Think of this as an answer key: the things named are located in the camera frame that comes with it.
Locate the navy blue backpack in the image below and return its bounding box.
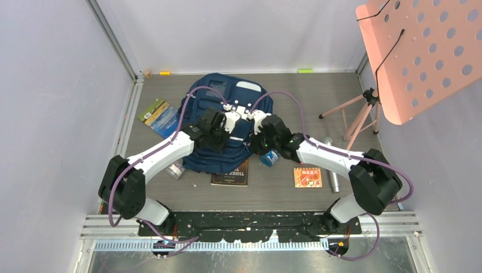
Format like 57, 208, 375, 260
177, 73, 273, 173

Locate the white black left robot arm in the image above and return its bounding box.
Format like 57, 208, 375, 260
98, 109, 240, 235

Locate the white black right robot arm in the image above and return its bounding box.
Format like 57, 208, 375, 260
248, 110, 402, 234

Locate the blue lidded round container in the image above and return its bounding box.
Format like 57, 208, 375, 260
260, 150, 280, 167

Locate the blue green landscape book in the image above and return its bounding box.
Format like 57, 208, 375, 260
138, 98, 178, 138

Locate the small clear plastic jar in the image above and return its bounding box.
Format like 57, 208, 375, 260
166, 160, 185, 180

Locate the orange spiral notepad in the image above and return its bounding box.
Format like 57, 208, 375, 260
293, 167, 322, 188

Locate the dark Three Days book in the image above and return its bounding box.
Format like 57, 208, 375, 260
210, 159, 249, 187

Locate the silver metal cylinder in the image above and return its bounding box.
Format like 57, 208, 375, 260
323, 136, 340, 193

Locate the pink perforated stand board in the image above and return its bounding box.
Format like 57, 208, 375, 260
356, 1, 481, 125

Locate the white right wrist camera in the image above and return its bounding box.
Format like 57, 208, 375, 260
247, 110, 271, 135

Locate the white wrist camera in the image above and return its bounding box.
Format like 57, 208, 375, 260
247, 110, 271, 135
222, 104, 250, 134

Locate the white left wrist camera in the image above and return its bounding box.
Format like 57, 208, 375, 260
222, 104, 250, 134

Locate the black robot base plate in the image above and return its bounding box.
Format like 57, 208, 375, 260
137, 210, 362, 244

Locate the aluminium frame rail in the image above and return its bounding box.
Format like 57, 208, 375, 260
85, 0, 138, 82

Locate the black thin stand cable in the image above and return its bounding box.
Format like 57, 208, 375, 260
356, 0, 406, 102

